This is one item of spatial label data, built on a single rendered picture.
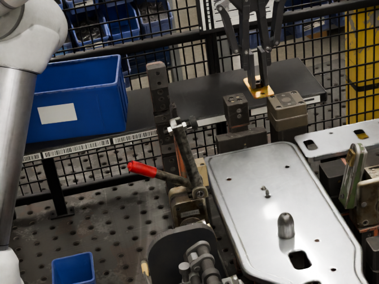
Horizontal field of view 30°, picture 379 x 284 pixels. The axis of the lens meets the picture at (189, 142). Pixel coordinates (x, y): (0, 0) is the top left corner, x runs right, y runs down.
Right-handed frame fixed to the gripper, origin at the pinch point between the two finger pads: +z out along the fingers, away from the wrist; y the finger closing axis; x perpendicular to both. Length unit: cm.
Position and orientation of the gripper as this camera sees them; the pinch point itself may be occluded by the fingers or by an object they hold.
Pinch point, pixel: (256, 67)
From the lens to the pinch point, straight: 131.3
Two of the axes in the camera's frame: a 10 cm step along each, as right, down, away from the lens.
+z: 1.3, 8.5, 5.2
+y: -9.7, 2.1, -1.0
